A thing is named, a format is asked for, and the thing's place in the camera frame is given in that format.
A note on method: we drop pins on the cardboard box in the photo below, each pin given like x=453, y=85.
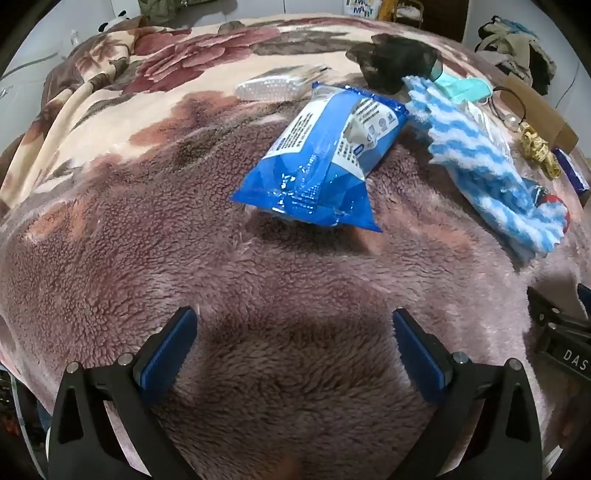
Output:
x=547, y=115

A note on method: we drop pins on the teal face mask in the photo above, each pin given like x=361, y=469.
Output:
x=464, y=87

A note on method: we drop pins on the pile of clothes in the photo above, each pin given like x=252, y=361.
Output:
x=517, y=46

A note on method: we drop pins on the blue wet wipes packet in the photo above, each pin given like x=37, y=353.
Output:
x=318, y=157

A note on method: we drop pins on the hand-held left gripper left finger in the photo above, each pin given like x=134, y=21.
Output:
x=168, y=350

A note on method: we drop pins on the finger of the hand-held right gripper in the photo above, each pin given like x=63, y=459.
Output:
x=584, y=300
x=547, y=307

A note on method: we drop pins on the gold scrunchie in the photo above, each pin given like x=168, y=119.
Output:
x=538, y=150

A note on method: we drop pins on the panda plush toy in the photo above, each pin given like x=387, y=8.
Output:
x=122, y=21

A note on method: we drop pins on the floral fleece blanket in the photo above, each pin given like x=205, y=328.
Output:
x=184, y=207

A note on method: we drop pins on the olive green jacket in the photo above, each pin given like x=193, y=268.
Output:
x=171, y=9

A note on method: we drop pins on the colourful printed sign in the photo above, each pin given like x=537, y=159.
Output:
x=362, y=7

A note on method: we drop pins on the blue white striped cloth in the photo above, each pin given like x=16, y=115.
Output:
x=480, y=166

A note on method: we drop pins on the clear cotton swab packet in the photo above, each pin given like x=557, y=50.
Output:
x=268, y=85

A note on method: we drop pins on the black organza scrunchie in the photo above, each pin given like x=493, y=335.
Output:
x=397, y=57

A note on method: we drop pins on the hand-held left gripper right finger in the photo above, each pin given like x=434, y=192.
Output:
x=420, y=360

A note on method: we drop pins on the blue tissue packet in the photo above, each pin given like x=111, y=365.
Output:
x=572, y=170

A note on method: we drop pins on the clear plastic bottle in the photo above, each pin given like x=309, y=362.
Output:
x=74, y=39

